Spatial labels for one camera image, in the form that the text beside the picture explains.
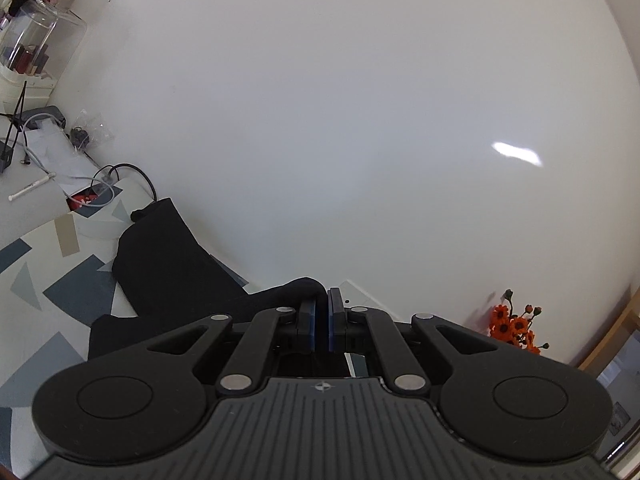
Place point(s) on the white paper sheets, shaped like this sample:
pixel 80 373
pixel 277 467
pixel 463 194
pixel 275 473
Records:
pixel 55 155

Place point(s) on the clear cosmetics organizer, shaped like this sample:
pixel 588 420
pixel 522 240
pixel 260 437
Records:
pixel 35 40

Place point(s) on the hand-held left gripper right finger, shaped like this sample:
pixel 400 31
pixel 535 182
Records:
pixel 334 325

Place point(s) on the orange artificial flowers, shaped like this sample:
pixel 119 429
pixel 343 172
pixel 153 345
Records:
pixel 515 327

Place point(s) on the clear plastic bag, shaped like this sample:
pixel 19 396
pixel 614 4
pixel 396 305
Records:
pixel 92 130

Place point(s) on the black phone stand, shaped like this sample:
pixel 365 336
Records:
pixel 12 130

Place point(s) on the black sweatshirt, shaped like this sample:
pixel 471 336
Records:
pixel 165 270

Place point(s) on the white pen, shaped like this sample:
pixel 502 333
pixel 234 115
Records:
pixel 31 187

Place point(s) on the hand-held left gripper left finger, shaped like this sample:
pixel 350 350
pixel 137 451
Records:
pixel 311 325

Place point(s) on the wooden frame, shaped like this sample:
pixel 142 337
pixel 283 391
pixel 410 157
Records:
pixel 607 335

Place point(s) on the geometric patterned tablecloth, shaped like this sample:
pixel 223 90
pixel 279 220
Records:
pixel 75 290

